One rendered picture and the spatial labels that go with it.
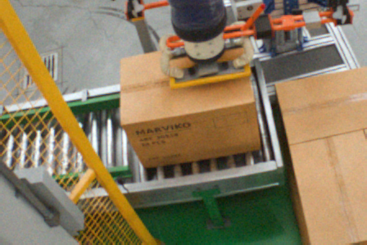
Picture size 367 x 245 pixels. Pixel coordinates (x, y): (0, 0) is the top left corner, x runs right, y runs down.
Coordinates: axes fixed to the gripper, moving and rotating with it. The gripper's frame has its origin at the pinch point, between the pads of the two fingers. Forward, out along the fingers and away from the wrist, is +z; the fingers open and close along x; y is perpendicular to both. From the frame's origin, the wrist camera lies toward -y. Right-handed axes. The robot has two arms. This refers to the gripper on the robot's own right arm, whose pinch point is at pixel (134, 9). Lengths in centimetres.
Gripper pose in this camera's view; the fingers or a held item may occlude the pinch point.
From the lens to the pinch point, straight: 243.9
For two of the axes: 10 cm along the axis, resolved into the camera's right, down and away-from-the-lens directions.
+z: 1.3, 6.3, 7.6
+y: 9.8, -1.9, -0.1
